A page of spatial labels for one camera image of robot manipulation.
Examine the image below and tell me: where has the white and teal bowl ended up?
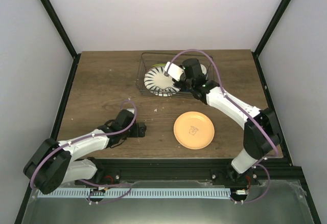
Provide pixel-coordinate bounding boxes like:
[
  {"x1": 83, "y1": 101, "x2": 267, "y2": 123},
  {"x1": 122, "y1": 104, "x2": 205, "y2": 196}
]
[{"x1": 200, "y1": 64, "x2": 207, "y2": 76}]

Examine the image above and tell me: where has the white blue striped plate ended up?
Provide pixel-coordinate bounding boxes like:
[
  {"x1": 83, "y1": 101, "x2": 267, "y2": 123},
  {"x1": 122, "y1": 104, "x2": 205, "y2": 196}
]
[{"x1": 144, "y1": 66, "x2": 180, "y2": 97}]

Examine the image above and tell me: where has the lime green plate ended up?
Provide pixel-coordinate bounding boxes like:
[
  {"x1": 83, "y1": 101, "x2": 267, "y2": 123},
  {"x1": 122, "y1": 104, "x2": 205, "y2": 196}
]
[{"x1": 151, "y1": 63, "x2": 166, "y2": 68}]

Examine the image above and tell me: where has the grey wire dish rack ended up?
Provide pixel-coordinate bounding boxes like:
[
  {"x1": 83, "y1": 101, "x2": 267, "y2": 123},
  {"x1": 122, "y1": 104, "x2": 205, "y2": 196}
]
[{"x1": 136, "y1": 52, "x2": 217, "y2": 97}]

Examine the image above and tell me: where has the orange round plate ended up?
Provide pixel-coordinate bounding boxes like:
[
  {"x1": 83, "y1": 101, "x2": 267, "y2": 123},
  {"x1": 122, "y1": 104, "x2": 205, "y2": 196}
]
[{"x1": 173, "y1": 111, "x2": 215, "y2": 150}]

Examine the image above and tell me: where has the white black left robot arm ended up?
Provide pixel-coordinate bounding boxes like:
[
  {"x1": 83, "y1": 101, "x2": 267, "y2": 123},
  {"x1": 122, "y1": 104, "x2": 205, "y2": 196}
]
[{"x1": 23, "y1": 108, "x2": 147, "y2": 194}]

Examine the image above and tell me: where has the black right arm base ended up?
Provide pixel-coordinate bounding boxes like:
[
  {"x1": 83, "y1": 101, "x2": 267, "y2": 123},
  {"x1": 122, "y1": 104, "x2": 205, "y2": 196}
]
[{"x1": 210, "y1": 168, "x2": 258, "y2": 188}]

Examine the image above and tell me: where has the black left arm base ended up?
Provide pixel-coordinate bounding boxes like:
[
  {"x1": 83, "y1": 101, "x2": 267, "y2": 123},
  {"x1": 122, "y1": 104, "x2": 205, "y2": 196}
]
[{"x1": 74, "y1": 173, "x2": 120, "y2": 187}]

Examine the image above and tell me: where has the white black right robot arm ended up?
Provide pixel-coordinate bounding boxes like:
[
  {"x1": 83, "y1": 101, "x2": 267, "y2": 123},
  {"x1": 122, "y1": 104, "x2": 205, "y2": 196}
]
[{"x1": 165, "y1": 58, "x2": 283, "y2": 185}]

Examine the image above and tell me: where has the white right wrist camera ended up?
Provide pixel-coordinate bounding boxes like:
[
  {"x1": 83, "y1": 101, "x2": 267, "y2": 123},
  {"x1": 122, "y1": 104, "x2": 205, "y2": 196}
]
[{"x1": 164, "y1": 61, "x2": 184, "y2": 81}]

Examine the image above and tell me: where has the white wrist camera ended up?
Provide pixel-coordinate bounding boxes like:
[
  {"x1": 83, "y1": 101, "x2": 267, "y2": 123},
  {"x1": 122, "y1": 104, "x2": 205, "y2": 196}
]
[
  {"x1": 127, "y1": 108, "x2": 135, "y2": 114},
  {"x1": 164, "y1": 61, "x2": 184, "y2": 81}
]

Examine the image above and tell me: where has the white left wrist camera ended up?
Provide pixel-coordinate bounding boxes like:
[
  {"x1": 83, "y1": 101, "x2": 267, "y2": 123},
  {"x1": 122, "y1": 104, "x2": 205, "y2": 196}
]
[{"x1": 127, "y1": 108, "x2": 135, "y2": 114}]

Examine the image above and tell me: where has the light blue slotted cable duct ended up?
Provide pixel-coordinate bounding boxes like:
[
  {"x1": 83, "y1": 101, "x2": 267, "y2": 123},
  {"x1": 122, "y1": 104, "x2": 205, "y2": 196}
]
[{"x1": 37, "y1": 188, "x2": 231, "y2": 199}]

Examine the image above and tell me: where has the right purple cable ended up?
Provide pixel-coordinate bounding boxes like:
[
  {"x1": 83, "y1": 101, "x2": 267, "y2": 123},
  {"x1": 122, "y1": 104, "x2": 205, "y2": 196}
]
[{"x1": 165, "y1": 49, "x2": 279, "y2": 205}]

